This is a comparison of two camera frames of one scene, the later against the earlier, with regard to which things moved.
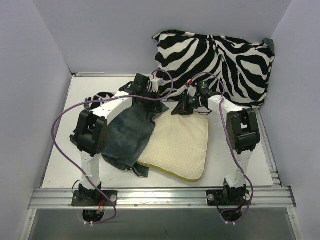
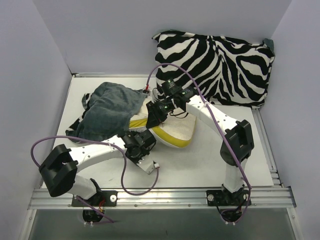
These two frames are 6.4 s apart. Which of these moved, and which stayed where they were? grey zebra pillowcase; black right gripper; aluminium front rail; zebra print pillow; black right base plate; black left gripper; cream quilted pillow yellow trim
Moved: black left gripper; black right gripper; grey zebra pillowcase; cream quilted pillow yellow trim
Stayed: aluminium front rail; zebra print pillow; black right base plate
